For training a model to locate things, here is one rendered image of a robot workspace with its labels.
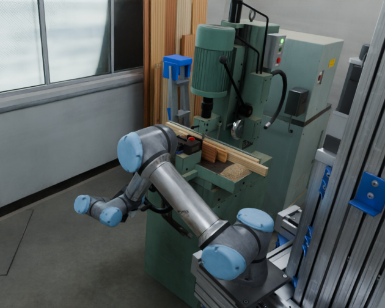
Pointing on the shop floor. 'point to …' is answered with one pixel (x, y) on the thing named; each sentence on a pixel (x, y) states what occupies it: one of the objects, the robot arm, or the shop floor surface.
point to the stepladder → (178, 63)
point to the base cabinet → (178, 266)
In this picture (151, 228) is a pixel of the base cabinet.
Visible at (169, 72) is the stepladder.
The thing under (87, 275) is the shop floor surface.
